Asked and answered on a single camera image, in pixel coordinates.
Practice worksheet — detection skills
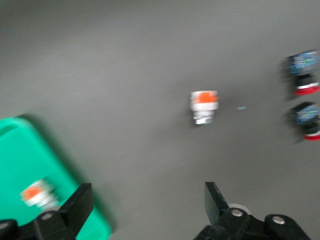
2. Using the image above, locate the red mushroom push button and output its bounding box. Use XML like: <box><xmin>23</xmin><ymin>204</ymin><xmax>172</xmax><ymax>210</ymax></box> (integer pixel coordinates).
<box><xmin>283</xmin><ymin>49</ymin><xmax>320</xmax><ymax>96</ymax></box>
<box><xmin>289</xmin><ymin>101</ymin><xmax>320</xmax><ymax>141</ymax></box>

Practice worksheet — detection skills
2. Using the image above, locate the green plastic tray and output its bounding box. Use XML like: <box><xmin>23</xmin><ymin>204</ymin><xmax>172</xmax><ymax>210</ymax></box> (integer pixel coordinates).
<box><xmin>0</xmin><ymin>116</ymin><xmax>112</xmax><ymax>240</ymax></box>

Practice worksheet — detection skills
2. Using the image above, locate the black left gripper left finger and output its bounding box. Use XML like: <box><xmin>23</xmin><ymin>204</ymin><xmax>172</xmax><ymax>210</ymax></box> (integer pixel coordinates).
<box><xmin>0</xmin><ymin>183</ymin><xmax>94</xmax><ymax>240</ymax></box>

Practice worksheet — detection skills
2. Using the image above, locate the white button with orange clip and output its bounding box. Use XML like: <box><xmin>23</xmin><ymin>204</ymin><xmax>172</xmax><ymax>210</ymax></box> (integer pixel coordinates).
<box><xmin>19</xmin><ymin>177</ymin><xmax>60</xmax><ymax>210</ymax></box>
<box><xmin>189</xmin><ymin>90</ymin><xmax>220</xmax><ymax>126</ymax></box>

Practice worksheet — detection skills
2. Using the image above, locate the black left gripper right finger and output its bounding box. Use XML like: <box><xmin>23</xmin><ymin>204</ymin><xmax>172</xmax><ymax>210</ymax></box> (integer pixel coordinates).
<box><xmin>193</xmin><ymin>181</ymin><xmax>312</xmax><ymax>240</ymax></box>

